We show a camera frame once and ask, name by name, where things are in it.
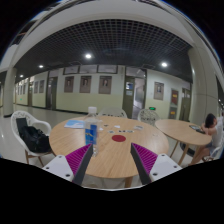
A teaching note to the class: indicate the framed portrait right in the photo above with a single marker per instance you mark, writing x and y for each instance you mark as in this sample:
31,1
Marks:
105,84

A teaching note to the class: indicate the clear plastic water bottle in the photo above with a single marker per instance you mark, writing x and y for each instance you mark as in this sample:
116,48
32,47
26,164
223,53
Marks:
91,129

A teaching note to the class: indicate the framed portrait left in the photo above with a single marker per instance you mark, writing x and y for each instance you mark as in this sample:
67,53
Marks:
68,86

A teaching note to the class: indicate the framed portrait beside door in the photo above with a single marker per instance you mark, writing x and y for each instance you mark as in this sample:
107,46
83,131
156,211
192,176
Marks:
158,91

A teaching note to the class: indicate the black backpack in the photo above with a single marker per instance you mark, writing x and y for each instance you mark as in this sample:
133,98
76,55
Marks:
35,139

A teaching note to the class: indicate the red notice board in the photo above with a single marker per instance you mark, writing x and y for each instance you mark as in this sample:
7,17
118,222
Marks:
174,97

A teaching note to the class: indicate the white chair far middle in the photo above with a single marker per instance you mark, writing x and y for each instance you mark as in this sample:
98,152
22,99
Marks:
113,111

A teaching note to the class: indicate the red round coaster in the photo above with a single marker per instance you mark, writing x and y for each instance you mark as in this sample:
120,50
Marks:
118,138

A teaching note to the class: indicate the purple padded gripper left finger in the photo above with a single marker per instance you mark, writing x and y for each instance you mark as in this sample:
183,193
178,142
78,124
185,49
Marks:
73,166

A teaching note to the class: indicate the round wooden table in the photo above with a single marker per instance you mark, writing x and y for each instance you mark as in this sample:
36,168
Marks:
181,131
114,159

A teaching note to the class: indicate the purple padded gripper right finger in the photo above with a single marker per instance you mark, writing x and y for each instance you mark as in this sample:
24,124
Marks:
150,166

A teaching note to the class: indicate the open doorway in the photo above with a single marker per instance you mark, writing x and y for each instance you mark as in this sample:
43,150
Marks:
134,95

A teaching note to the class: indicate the white chair left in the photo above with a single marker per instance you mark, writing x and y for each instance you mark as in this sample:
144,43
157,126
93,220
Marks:
31,121

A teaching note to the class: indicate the blue white paper booklet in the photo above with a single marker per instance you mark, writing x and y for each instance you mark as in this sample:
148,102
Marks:
75,124

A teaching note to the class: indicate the framed portrait middle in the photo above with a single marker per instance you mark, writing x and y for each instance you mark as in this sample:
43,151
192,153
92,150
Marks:
85,84

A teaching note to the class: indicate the seated person white shirt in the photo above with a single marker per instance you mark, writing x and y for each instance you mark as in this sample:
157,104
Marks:
213,126

